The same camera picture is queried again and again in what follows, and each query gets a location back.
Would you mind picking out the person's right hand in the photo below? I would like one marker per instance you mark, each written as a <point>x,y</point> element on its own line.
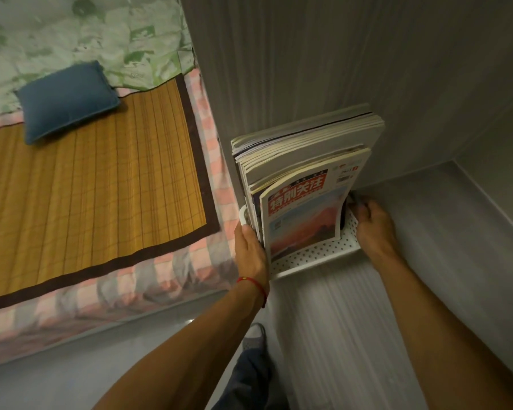
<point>376,230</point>

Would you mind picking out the person's left hand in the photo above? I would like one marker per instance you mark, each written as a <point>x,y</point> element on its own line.
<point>251,260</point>

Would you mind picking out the person's left fingers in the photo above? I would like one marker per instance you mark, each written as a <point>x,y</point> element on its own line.
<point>243,234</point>

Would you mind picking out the person's right fingers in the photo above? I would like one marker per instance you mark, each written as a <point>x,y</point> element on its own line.
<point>361,207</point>

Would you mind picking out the white perforated book rack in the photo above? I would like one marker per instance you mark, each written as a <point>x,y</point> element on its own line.
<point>316,251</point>

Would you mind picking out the person's right forearm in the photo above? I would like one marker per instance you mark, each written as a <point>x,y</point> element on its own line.
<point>436,337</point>

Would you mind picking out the person's left forearm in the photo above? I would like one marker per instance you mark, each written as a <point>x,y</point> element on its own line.
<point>196,358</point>

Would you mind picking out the row of magazines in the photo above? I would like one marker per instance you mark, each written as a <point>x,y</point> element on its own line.
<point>307,140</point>

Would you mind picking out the grey shoe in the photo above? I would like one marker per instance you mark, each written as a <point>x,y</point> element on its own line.
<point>254,336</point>

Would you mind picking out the pink checked bedsheet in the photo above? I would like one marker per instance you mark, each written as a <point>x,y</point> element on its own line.
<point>132,286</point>

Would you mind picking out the blue jeans leg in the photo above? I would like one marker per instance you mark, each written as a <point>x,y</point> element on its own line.
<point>248,380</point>

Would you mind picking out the bamboo sleeping mat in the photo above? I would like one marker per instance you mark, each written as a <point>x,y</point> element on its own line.
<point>94,187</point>

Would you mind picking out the blue pillow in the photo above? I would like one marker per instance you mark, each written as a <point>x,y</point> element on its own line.
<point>66,100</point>

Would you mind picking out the green patterned quilt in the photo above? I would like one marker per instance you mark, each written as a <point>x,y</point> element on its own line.
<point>111,38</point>

